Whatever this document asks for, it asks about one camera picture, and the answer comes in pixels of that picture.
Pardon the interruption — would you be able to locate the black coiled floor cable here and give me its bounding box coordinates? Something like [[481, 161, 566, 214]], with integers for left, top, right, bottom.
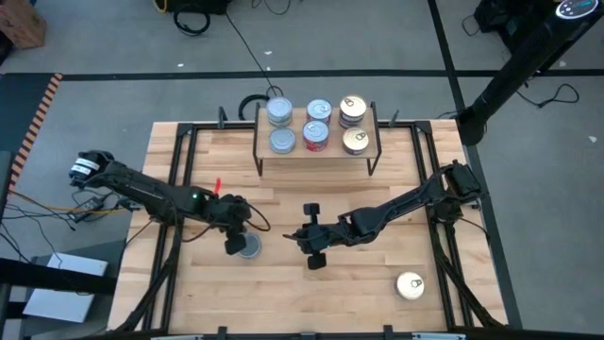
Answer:
[[172, 7, 212, 38]]

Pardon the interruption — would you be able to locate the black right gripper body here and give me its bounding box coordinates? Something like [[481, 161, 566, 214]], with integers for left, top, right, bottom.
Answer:
[[294, 202, 341, 271]]

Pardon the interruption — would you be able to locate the white blue label can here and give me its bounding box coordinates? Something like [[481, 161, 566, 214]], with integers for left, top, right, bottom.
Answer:
[[237, 231, 263, 260]]

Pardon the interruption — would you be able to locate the wooden shelf black metal frame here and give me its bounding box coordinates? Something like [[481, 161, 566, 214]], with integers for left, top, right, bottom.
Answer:
[[252, 101, 382, 179]]

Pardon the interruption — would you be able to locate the black power adapter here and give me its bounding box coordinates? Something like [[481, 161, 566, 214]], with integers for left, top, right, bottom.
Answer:
[[68, 195, 106, 224]]

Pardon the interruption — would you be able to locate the black tower fan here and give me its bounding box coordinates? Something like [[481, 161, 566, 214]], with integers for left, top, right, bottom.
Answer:
[[455, 0, 604, 146]]

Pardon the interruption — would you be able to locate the black equipment base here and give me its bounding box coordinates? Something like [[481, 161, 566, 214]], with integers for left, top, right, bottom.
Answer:
[[474, 0, 567, 53]]

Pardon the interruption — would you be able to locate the cardboard box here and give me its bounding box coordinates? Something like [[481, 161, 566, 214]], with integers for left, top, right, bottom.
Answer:
[[0, 0, 48, 51]]

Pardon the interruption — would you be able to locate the black metal table frame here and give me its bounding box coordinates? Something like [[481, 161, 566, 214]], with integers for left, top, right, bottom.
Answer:
[[112, 106, 509, 340]]

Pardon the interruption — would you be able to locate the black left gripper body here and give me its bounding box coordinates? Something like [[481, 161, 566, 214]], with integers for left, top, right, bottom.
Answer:
[[207, 193, 252, 256]]

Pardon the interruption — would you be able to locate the black metal beam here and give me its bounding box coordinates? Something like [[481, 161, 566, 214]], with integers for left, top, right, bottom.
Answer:
[[0, 257, 119, 297]]

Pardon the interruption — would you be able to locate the yellow floor cable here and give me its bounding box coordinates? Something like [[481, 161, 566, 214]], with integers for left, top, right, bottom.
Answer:
[[8, 191, 128, 213]]

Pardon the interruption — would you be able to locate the black cable loop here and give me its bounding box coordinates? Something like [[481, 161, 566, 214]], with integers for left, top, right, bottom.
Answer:
[[237, 93, 270, 122]]

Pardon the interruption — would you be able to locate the black equipment case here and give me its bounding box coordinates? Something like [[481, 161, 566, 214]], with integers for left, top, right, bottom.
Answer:
[[153, 0, 235, 15]]

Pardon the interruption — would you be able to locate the white flat box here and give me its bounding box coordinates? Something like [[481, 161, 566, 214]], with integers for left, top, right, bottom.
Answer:
[[22, 252, 109, 325]]

